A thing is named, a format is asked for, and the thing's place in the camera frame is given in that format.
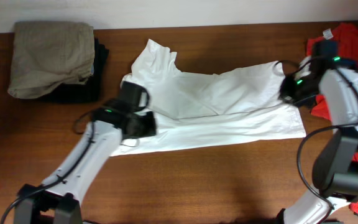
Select white printed t-shirt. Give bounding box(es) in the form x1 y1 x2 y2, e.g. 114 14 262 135
116 40 306 156

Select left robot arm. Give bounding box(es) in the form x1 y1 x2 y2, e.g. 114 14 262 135
9 98 156 223

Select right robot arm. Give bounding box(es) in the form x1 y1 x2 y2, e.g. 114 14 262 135
275 56 358 224

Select folded black garment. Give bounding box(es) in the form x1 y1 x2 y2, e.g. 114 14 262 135
37 39 109 104

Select red printed t-shirt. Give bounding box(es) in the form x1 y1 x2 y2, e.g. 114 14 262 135
306 22 358 223

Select folded khaki shorts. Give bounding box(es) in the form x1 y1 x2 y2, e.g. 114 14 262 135
7 21 95 99

